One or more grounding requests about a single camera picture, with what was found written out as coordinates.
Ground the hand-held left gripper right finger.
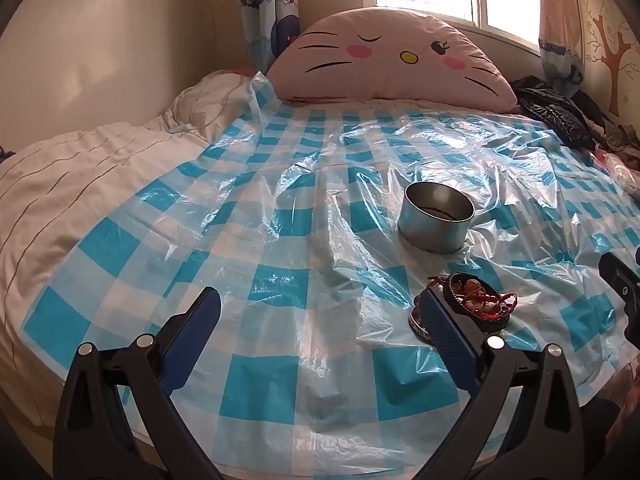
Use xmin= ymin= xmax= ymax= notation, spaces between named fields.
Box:
xmin=415 ymin=287 xmax=613 ymax=480

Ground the pink cat face pillow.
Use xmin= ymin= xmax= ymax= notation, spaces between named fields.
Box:
xmin=265 ymin=6 xmax=518 ymax=112

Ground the black braided bracelet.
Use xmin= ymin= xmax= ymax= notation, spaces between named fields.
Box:
xmin=446 ymin=272 xmax=511 ymax=332

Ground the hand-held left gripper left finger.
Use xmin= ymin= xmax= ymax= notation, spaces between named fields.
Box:
xmin=52 ymin=286 xmax=226 ymax=480

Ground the white striped quilt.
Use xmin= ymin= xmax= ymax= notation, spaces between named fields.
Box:
xmin=0 ymin=71 xmax=263 ymax=376

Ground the pile of clothes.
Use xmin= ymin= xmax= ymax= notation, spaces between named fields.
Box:
xmin=575 ymin=85 xmax=640 ymax=161

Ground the wardrobe with tree sticker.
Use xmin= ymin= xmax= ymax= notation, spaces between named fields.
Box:
xmin=570 ymin=0 xmax=640 ymax=131

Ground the blue checked plastic sheet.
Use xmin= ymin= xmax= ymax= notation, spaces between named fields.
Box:
xmin=22 ymin=72 xmax=640 ymax=466

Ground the white cable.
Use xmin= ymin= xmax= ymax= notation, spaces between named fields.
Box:
xmin=165 ymin=85 xmax=251 ymax=136

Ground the red cord bracelet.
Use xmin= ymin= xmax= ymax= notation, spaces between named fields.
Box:
xmin=427 ymin=276 xmax=519 ymax=318

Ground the blue cartoon curtain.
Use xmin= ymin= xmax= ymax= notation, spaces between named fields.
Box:
xmin=235 ymin=0 xmax=303 ymax=76

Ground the pink curtain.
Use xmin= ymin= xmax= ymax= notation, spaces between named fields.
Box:
xmin=537 ymin=0 xmax=586 ymax=86

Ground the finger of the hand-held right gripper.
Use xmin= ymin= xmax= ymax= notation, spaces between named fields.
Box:
xmin=598 ymin=251 xmax=640 ymax=348

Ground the round metal tin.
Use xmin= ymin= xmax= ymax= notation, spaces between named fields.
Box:
xmin=397 ymin=181 xmax=476 ymax=255

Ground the pink plastic bag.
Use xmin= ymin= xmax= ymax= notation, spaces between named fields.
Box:
xmin=592 ymin=150 xmax=640 ymax=201

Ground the black puffer jacket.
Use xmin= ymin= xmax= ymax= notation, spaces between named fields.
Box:
xmin=512 ymin=76 xmax=598 ymax=151

